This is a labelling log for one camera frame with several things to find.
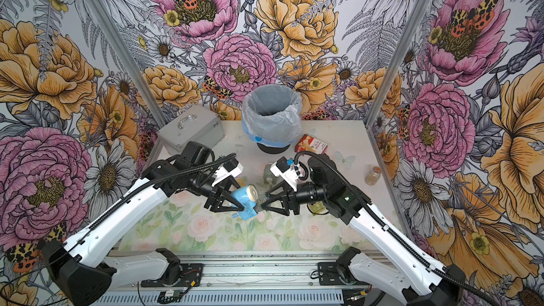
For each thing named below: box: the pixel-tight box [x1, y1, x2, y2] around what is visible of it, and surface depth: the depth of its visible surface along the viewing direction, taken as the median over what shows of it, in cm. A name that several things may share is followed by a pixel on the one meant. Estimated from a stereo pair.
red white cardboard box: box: [294, 133, 328, 155], surface depth 110 cm
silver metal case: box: [156, 106, 225, 154], surface depth 102 cm
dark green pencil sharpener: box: [263, 162, 277, 185], surface depth 95 cm
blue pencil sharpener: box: [230, 184, 259, 221], surface depth 61 cm
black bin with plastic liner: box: [241, 84, 304, 155], surface depth 99 cm
